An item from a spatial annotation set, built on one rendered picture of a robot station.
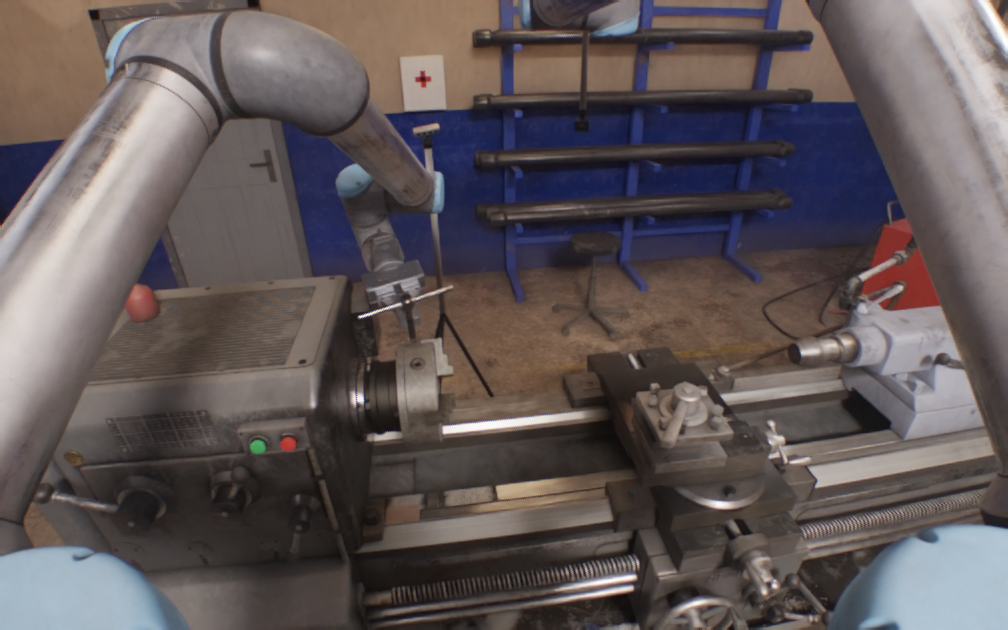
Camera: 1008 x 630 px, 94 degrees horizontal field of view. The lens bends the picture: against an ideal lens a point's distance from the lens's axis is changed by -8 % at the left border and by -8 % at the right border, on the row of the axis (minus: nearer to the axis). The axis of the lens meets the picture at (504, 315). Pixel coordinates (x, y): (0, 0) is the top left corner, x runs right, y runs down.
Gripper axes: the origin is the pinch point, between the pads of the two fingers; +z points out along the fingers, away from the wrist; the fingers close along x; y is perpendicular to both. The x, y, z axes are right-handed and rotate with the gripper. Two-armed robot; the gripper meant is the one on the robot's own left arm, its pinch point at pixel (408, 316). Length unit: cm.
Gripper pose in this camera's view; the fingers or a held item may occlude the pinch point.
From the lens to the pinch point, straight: 110.1
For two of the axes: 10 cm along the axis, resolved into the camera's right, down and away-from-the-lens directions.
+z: 4.1, 7.2, -5.6
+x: -9.1, 2.9, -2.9
